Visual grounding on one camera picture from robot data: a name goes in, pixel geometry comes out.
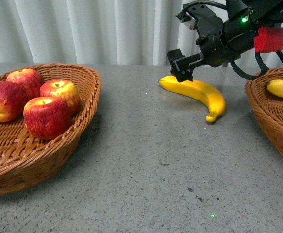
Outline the red apple at edge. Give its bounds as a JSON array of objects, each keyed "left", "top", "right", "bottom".
[{"left": 23, "top": 97, "right": 72, "bottom": 140}]

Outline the brown wicker basket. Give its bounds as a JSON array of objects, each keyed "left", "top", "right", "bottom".
[
  {"left": 245, "top": 68, "right": 283, "bottom": 157},
  {"left": 0, "top": 63, "right": 102, "bottom": 196}
]

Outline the left brown wicker basket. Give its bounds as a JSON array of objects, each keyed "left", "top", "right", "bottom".
[{"left": 0, "top": 63, "right": 102, "bottom": 196}]

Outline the white pleated curtain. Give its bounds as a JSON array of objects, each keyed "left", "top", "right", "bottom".
[{"left": 0, "top": 0, "right": 283, "bottom": 69}]

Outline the red apple back left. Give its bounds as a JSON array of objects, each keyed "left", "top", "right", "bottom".
[{"left": 6, "top": 69, "right": 45, "bottom": 100}]

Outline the red apple far left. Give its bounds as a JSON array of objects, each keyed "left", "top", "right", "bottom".
[{"left": 0, "top": 81, "right": 29, "bottom": 123}]

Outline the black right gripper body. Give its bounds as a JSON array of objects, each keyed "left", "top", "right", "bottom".
[{"left": 184, "top": 4, "right": 260, "bottom": 68}]

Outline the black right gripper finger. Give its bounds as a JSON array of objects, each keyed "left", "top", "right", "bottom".
[{"left": 167, "top": 49, "right": 194, "bottom": 82}]

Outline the black cable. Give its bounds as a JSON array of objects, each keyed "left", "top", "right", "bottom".
[{"left": 230, "top": 50, "right": 283, "bottom": 92}]

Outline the right brown wicker basket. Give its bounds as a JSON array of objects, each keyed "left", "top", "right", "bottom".
[{"left": 245, "top": 68, "right": 283, "bottom": 157}]

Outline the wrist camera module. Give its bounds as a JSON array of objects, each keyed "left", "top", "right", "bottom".
[{"left": 176, "top": 2, "right": 223, "bottom": 33}]

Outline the red yellow apple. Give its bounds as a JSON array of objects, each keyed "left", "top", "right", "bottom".
[{"left": 40, "top": 79, "right": 81, "bottom": 115}]

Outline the small yellow banana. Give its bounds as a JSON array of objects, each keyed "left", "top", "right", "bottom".
[{"left": 158, "top": 76, "right": 226, "bottom": 123}]

